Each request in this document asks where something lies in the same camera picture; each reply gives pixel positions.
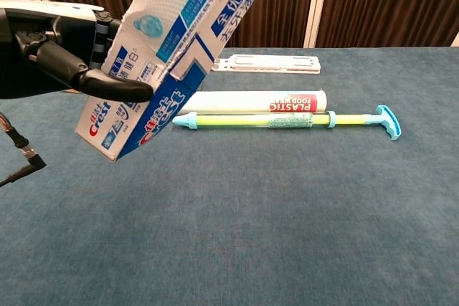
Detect white plastic folding stand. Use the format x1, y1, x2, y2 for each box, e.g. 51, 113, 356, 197
211, 54, 321, 75

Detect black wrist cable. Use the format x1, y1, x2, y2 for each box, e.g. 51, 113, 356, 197
0, 112, 47, 188

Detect white plastic food wrap tube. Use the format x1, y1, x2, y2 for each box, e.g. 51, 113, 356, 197
178, 90, 328, 116

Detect blue yellow water pump toy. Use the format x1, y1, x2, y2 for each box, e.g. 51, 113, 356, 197
171, 105, 402, 142

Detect blue white toothpaste box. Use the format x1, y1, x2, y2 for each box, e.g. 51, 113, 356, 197
75, 0, 283, 163

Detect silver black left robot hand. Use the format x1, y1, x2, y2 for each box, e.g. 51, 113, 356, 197
0, 0, 155, 103

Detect blue felt table cover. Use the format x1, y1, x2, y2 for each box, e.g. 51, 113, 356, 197
0, 47, 459, 306

